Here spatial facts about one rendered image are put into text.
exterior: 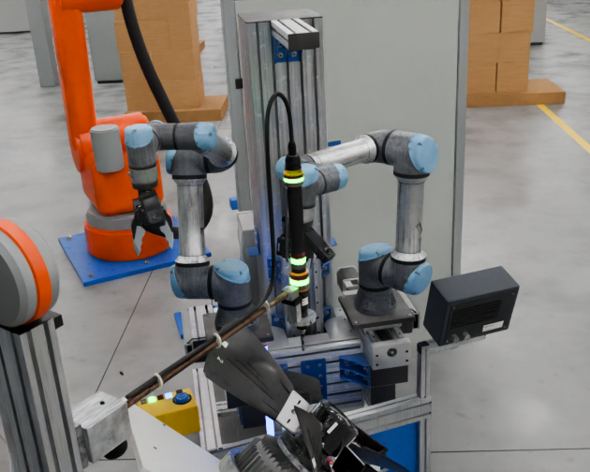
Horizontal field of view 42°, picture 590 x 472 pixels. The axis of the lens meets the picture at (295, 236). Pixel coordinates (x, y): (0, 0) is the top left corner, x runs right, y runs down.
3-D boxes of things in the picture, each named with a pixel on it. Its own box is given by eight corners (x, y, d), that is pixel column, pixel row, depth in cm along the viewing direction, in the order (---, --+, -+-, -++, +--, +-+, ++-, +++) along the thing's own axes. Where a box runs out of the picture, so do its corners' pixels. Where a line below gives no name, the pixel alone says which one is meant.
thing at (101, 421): (88, 472, 129) (80, 430, 126) (60, 458, 133) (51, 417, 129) (133, 438, 136) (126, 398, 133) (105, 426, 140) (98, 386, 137)
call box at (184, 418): (146, 449, 218) (141, 419, 214) (140, 430, 226) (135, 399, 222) (201, 435, 222) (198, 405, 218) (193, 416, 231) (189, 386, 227)
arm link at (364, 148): (377, 121, 258) (272, 151, 226) (404, 125, 251) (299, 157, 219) (376, 154, 262) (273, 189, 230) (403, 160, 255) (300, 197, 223)
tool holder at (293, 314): (301, 332, 177) (299, 295, 173) (275, 325, 181) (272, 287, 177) (322, 317, 184) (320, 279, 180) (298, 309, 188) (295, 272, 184)
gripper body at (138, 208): (160, 213, 223) (154, 173, 218) (166, 224, 215) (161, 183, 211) (133, 218, 221) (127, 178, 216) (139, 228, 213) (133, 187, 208)
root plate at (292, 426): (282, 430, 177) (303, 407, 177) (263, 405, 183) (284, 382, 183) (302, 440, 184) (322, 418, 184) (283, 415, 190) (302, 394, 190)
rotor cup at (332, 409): (306, 467, 175) (346, 426, 175) (273, 424, 185) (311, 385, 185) (336, 481, 186) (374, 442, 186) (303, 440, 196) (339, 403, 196)
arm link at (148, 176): (159, 168, 209) (128, 172, 206) (161, 184, 211) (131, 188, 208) (154, 160, 215) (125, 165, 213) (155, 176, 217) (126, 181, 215)
